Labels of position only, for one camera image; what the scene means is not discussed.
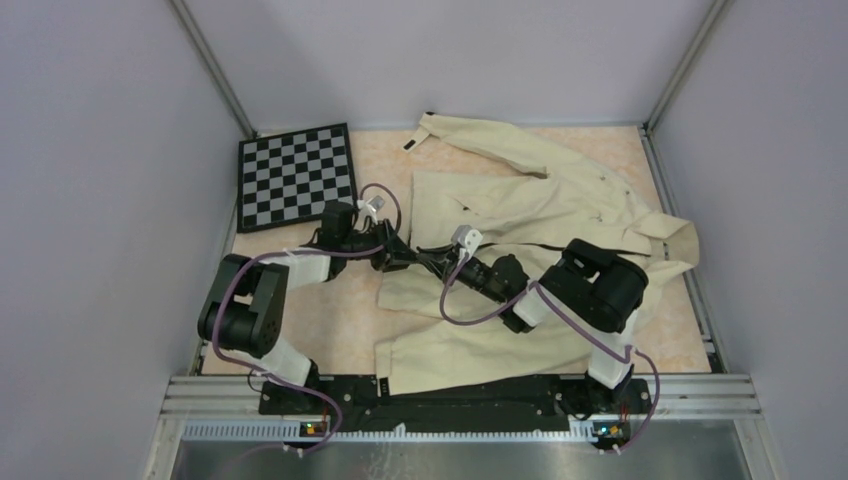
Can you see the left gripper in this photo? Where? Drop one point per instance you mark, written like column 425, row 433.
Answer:
column 397, row 254

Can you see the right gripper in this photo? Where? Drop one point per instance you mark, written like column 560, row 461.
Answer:
column 445, row 258

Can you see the cream zip-up jacket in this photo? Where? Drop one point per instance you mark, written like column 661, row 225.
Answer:
column 556, row 195

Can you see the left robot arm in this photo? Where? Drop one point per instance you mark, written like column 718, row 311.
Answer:
column 241, row 318

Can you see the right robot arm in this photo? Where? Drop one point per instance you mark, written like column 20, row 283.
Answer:
column 595, row 291

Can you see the black and grey checkerboard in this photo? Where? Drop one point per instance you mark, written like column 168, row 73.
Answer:
column 288, row 178

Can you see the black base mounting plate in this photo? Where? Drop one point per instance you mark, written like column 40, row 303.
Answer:
column 542, row 402

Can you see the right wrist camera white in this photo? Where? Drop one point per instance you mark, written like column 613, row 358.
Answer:
column 466, row 240

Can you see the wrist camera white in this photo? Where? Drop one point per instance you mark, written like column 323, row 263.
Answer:
column 466, row 240
column 370, row 208

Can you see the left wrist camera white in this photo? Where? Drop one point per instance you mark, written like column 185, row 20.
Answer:
column 370, row 208

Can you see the aluminium front rail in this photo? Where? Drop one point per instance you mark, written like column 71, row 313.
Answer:
column 225, row 408

